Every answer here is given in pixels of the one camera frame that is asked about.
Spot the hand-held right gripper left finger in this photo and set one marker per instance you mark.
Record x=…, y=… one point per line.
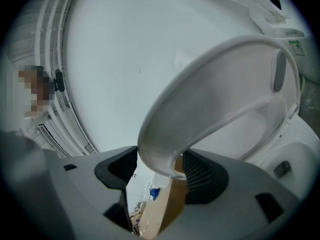
x=110, y=171

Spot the blue cloth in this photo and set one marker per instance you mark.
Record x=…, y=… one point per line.
x=154, y=194

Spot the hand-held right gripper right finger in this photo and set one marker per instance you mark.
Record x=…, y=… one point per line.
x=210, y=184

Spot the person's head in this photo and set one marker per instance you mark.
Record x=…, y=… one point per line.
x=37, y=91

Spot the black head camera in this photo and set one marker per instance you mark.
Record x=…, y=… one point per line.
x=60, y=80

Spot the white smart toilet with label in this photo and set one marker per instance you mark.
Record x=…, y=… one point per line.
x=272, y=26

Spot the large cardboard box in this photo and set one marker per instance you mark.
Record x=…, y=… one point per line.
x=160, y=209

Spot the white plastic toilet seat lid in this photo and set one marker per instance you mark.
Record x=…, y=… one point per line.
x=200, y=96

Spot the white ceiling pipe rack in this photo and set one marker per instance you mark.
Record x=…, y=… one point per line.
x=52, y=59

